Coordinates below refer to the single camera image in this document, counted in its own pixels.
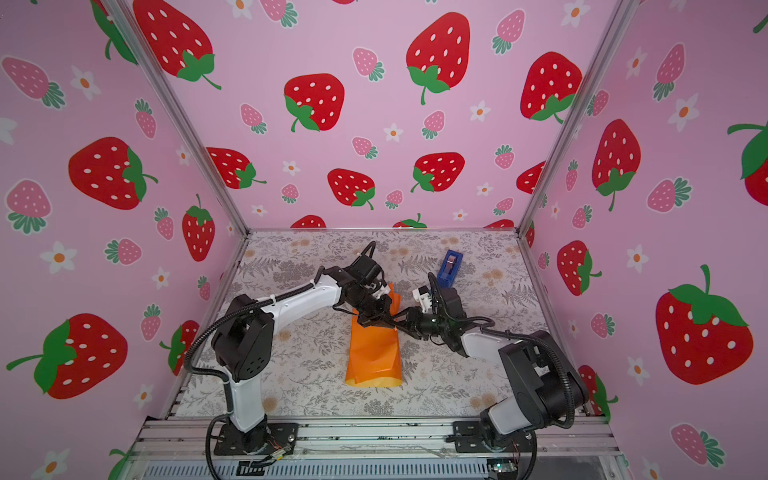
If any orange wrapping paper sheet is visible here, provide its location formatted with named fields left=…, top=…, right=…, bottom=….
left=345, top=309, right=403, bottom=388

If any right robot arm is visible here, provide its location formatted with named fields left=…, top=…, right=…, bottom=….
left=388, top=287, right=588, bottom=449

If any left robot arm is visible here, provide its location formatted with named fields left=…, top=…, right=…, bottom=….
left=211, top=255, right=394, bottom=433

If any blue tape dispenser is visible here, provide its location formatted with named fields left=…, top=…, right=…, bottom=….
left=437, top=250, right=463, bottom=288

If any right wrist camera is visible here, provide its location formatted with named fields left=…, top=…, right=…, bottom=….
left=412, top=286, right=434, bottom=314

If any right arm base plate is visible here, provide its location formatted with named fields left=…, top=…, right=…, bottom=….
left=445, top=420, right=537, bottom=453

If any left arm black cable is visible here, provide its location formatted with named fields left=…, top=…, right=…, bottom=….
left=182, top=241, right=378, bottom=480

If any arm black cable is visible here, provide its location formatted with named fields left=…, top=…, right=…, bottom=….
left=182, top=241, right=378, bottom=480
left=427, top=272, right=578, bottom=480

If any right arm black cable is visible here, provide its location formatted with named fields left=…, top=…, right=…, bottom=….
left=427, top=272, right=578, bottom=480

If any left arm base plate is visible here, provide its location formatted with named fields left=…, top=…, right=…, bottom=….
left=211, top=422, right=299, bottom=457

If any aluminium front frame rail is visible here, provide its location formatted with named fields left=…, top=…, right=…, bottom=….
left=115, top=417, right=632, bottom=479

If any left aluminium corner post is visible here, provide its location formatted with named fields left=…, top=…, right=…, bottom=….
left=104, top=0, right=250, bottom=238

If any aluminium corner post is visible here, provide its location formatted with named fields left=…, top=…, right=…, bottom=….
left=516, top=0, right=640, bottom=238
left=104, top=0, right=250, bottom=238

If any right aluminium corner post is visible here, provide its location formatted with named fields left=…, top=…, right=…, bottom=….
left=516, top=0, right=640, bottom=238

